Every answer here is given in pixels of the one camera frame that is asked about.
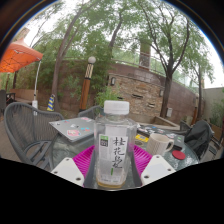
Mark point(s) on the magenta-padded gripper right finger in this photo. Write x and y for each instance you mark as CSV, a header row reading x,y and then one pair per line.
x,y
144,160

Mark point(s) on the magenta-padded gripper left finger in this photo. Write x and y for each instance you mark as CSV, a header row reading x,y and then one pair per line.
x,y
81,160

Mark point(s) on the clear white-capped drink bottle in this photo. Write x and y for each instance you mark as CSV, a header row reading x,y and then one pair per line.
x,y
115,146

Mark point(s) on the white ribbed mug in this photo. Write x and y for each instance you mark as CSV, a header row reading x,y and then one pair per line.
x,y
157,144

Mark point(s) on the yellow card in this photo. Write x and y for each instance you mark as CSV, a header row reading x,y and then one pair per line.
x,y
141,138

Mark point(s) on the silver laptop with stickers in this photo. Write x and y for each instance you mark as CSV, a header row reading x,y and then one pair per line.
x,y
71,128

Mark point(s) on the dark laptop with stickers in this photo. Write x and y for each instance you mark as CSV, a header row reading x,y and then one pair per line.
x,y
166,135

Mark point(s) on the flat round red coaster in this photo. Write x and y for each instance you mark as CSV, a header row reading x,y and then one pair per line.
x,y
179,155

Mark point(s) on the grey wicker armchair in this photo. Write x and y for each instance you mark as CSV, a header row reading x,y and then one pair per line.
x,y
26,133
89,112

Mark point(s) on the black backpack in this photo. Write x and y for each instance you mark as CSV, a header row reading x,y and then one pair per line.
x,y
199,138

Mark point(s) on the blue yellow striped cone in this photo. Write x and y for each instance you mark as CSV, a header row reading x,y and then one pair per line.
x,y
51,104

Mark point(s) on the green plant in blue pot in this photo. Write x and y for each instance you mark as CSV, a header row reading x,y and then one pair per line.
x,y
106,96

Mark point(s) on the orange canopy tent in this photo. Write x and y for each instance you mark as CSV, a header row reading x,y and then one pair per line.
x,y
18,56

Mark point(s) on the brown globe-topped lamp post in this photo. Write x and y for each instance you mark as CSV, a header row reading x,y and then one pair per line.
x,y
86,86

